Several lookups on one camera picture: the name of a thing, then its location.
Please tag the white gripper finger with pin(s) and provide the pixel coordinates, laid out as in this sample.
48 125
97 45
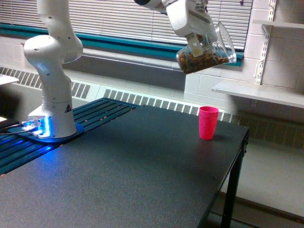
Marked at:
194 44

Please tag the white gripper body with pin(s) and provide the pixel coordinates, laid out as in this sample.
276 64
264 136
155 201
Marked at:
190 16

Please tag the clear cup of almonds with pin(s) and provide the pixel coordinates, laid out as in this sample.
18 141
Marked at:
214 53

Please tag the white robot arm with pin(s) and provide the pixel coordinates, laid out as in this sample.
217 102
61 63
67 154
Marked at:
48 53

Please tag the white window blinds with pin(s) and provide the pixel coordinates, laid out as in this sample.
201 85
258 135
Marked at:
126 19

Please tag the pink plastic cup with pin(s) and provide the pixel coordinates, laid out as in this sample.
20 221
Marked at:
208 116

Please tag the radiator vent grille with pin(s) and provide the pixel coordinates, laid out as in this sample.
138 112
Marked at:
262 128

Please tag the black table leg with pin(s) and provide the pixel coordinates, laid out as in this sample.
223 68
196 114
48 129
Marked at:
233 184

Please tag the white object at left edge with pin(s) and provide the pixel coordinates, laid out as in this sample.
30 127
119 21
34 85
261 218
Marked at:
4 79

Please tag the white shelf rail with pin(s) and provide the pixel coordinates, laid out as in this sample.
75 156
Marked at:
267 28

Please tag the white upper wall shelf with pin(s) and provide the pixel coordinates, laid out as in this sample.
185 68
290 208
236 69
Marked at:
278 24

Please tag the white wall shelf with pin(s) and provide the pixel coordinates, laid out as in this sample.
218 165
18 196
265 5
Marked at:
264 93
278 24

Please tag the white lower wall shelf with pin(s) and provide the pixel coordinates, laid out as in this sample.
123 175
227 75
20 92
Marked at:
264 93

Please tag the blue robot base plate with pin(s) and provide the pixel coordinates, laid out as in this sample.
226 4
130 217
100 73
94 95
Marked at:
31 137

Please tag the blue slatted rail bed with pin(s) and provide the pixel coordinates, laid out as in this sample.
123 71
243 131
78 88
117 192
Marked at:
16 150

